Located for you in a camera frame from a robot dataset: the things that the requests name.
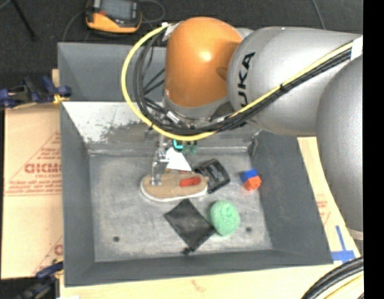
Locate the black flat cloth pouch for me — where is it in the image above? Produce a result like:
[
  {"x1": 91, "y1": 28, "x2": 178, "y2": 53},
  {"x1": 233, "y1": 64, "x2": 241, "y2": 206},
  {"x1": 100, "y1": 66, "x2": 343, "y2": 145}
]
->
[{"x1": 163, "y1": 198, "x2": 216, "y2": 255}]

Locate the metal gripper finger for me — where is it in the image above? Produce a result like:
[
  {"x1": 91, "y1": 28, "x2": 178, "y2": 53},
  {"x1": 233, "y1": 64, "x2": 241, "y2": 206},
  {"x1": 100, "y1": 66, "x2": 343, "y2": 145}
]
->
[{"x1": 150, "y1": 149, "x2": 169, "y2": 187}]

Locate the green sponge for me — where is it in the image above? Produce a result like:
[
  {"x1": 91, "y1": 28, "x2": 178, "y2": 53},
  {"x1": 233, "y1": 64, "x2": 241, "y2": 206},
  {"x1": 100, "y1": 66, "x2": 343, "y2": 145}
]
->
[{"x1": 209, "y1": 199, "x2": 242, "y2": 237}]

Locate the tan shoe with red strap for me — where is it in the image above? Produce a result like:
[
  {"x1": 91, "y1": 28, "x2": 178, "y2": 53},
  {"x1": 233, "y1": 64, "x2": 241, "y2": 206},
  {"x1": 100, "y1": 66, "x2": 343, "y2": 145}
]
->
[{"x1": 140, "y1": 171, "x2": 209, "y2": 203}]

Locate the grey metal bin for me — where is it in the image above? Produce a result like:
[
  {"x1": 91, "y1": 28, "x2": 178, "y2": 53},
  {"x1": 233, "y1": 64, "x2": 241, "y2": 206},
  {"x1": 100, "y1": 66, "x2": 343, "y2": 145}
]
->
[{"x1": 57, "y1": 41, "x2": 334, "y2": 287}]

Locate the brown cardboard board red print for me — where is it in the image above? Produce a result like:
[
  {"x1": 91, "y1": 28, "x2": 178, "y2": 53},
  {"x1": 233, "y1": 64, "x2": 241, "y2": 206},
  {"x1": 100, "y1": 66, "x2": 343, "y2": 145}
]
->
[{"x1": 0, "y1": 103, "x2": 362, "y2": 280}]

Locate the blue and orange block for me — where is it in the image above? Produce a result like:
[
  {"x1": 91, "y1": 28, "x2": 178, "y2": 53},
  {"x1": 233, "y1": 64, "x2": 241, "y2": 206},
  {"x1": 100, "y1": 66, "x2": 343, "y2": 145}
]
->
[{"x1": 239, "y1": 168, "x2": 262, "y2": 191}]

